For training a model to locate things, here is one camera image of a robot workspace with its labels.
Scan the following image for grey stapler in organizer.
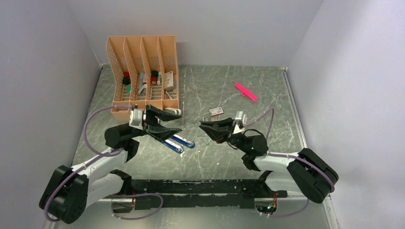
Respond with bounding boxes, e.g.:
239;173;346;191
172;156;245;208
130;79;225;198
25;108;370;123
138;72;147;94

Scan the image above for red black bottle left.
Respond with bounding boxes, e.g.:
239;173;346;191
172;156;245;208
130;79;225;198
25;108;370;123
122;72;131;85

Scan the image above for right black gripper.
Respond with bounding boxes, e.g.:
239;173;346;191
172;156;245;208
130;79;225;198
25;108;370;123
200;117;249;154

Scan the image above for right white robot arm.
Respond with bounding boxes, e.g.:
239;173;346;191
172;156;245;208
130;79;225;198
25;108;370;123
199;118;339;203

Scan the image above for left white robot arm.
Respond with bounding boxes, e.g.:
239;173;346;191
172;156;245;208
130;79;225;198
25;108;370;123
39;104;181;224

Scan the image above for red black bottle right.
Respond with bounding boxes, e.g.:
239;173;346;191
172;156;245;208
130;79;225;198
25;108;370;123
150;70;159;84

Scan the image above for blue stapler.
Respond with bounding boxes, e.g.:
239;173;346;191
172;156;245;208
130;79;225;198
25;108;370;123
161;139;184;154
171;134;195;148

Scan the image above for pink plastic clip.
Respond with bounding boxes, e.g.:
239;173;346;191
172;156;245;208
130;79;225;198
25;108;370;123
234;83;258;102

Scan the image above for orange plastic desk organizer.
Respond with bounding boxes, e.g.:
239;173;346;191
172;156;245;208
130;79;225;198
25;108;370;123
106;35;180;121

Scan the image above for white box in organizer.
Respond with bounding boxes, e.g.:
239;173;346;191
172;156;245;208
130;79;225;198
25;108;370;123
164;71;175;91

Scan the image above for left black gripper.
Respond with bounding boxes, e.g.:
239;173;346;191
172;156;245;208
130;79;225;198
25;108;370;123
129;105;183;142

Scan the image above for red black bottle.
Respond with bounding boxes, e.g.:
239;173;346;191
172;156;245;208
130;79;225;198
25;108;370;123
150;70;159;84
122;72;131;85

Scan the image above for white grey stapler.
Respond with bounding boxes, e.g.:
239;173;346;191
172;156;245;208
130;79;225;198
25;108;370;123
164;107;181;115

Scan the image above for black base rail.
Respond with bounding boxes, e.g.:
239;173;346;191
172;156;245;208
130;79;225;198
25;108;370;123
111;176;288;210

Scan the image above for red white staple box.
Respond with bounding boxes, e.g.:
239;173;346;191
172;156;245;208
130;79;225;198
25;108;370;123
209;107;224;117

